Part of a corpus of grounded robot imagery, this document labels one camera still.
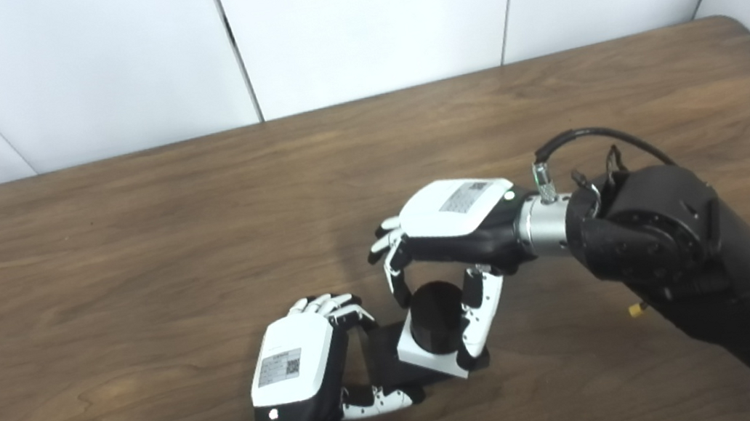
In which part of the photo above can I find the white square piece with hole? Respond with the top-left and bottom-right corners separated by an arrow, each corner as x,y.
392,303 -> 487,388

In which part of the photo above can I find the black peg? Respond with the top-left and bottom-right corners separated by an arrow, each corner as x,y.
354,275 -> 494,392

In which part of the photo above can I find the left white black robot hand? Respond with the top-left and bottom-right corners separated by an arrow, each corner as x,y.
238,283 -> 416,421

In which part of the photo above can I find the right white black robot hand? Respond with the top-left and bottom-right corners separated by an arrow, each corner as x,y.
358,167 -> 557,373

